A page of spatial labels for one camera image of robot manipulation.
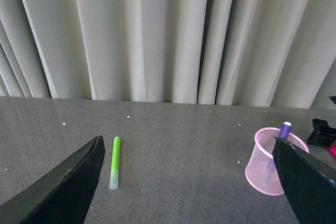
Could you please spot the pink mesh pen cup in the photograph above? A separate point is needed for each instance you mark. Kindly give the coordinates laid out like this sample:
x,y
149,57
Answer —
x,y
256,169

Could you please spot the pink highlighter pen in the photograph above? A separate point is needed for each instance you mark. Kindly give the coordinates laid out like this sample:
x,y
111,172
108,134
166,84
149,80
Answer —
x,y
332,150

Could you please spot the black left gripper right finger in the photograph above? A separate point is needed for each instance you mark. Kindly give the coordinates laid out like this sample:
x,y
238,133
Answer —
x,y
308,183

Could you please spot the white pleated curtain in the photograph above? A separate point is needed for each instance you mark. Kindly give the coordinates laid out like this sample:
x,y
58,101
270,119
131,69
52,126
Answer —
x,y
278,53

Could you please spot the purple marker pen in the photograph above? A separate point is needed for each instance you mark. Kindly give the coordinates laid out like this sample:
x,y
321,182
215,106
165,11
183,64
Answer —
x,y
284,133

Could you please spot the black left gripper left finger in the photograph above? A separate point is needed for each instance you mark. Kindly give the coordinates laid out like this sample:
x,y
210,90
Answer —
x,y
64,194

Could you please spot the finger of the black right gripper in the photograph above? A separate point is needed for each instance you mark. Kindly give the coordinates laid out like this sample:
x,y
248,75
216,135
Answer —
x,y
322,134

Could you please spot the green highlighter pen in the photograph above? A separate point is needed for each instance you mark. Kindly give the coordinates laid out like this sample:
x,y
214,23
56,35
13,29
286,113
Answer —
x,y
115,162

